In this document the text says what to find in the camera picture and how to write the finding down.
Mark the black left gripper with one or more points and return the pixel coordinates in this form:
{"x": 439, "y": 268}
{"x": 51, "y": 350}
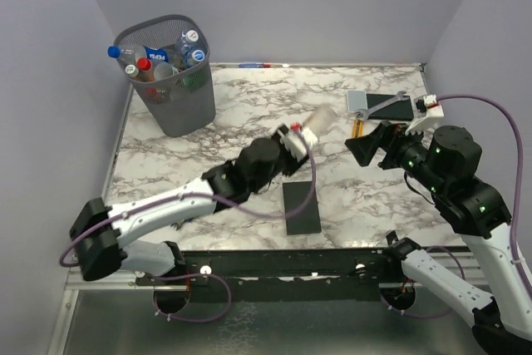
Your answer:
{"x": 293, "y": 160}

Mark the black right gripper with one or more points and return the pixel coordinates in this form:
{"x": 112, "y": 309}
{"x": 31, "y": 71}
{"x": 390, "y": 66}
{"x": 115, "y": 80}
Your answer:
{"x": 388, "y": 135}

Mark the brown bottle green cap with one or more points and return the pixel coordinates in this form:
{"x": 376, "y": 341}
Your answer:
{"x": 320, "y": 119}

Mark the blue label bottle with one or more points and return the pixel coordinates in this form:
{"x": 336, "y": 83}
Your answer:
{"x": 194, "y": 56}

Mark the clear crushed bottle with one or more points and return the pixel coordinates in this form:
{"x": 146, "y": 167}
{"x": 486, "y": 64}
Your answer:
{"x": 187, "y": 41}

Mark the red label bottle red cap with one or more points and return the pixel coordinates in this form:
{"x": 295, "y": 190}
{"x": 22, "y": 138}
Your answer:
{"x": 146, "y": 69}

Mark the large orange juice bottle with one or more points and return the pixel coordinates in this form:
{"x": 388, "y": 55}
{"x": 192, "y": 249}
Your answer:
{"x": 133, "y": 72}

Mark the pepsi label clear bottle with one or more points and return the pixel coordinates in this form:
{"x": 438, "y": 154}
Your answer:
{"x": 132, "y": 53}

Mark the green plastic bottle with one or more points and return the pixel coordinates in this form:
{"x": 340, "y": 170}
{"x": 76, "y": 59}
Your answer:
{"x": 195, "y": 81}

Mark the red label water bottle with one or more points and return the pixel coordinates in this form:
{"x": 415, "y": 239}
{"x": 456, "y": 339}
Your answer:
{"x": 164, "y": 70}

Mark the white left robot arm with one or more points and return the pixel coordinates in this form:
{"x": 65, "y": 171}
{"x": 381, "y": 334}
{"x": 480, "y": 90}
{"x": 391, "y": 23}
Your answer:
{"x": 107, "y": 238}

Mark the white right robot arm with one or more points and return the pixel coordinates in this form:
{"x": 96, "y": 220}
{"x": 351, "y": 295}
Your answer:
{"x": 500, "y": 319}

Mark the grey mesh waste bin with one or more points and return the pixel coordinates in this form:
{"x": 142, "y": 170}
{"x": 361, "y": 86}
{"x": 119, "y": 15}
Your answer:
{"x": 177, "y": 110}

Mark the yellow utility knife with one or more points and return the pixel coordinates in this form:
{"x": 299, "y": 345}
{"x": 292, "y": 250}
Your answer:
{"x": 357, "y": 129}

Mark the silver wrench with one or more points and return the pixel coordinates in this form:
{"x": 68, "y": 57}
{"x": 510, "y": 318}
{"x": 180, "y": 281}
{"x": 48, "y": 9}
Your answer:
{"x": 363, "y": 114}

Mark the grey white hub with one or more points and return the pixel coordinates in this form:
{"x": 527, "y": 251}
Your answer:
{"x": 356, "y": 100}

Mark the black box rear right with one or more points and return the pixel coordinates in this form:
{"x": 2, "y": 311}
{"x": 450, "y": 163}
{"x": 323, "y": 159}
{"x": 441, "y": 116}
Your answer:
{"x": 398, "y": 111}

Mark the blue red pen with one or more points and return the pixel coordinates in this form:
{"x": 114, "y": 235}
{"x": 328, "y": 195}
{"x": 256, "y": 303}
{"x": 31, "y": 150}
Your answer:
{"x": 253, "y": 65}

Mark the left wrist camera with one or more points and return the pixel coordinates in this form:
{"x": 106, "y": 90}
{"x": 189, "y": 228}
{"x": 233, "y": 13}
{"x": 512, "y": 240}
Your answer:
{"x": 296, "y": 140}

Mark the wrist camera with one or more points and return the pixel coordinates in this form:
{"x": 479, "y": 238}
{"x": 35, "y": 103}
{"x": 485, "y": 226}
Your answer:
{"x": 296, "y": 140}
{"x": 428, "y": 113}

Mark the black network switch centre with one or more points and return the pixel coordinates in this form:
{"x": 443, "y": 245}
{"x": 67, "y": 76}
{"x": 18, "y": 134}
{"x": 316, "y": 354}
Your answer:
{"x": 308, "y": 221}

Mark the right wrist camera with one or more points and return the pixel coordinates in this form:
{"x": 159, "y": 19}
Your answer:
{"x": 428, "y": 113}

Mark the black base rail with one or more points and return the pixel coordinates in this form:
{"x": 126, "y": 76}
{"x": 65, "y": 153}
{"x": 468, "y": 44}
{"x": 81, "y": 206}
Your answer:
{"x": 286, "y": 275}

